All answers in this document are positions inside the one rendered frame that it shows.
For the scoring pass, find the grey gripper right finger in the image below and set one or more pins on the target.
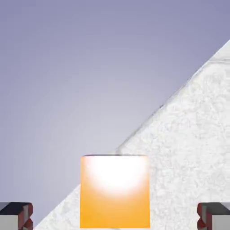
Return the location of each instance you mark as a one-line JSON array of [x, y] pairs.
[[213, 215]]

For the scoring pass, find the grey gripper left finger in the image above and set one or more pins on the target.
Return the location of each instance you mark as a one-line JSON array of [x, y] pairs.
[[14, 215]]

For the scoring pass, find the small orange cube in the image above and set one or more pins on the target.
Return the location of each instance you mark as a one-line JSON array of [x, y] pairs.
[[115, 201]]

